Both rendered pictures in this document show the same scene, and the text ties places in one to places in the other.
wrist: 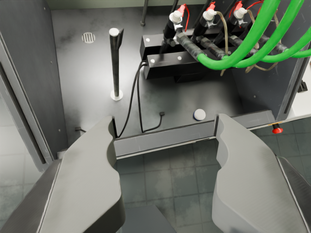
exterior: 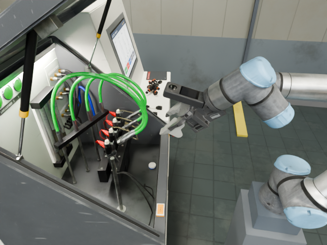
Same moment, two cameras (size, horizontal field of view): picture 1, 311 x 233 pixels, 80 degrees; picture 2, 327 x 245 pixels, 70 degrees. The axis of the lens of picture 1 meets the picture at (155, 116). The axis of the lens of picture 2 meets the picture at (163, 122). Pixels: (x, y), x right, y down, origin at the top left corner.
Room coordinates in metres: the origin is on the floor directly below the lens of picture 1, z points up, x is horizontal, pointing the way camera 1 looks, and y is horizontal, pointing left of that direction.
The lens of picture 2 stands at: (-0.45, 0.37, 1.75)
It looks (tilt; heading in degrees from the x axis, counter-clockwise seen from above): 36 degrees down; 323
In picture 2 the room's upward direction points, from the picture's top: straight up
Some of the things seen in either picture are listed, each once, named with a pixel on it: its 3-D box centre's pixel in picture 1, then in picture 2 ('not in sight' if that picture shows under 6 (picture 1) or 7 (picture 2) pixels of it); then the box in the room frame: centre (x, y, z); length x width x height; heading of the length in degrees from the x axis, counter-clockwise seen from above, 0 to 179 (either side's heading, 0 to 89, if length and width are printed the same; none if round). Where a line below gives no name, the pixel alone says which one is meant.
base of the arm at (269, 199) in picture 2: not in sight; (280, 192); (-0.25, -0.40, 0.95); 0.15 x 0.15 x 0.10
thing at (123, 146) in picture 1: (172, 137); (162, 180); (0.15, -0.08, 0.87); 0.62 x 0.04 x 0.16; 141
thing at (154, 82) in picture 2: not in sight; (154, 85); (0.78, -0.48, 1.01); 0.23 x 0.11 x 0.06; 141
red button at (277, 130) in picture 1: (276, 127); not in sight; (0.47, -0.40, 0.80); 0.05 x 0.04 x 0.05; 141
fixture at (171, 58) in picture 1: (192, 58); (118, 156); (0.40, 0.03, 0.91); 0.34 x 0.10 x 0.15; 141
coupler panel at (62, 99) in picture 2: not in sight; (62, 93); (0.66, 0.15, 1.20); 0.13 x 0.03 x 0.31; 141
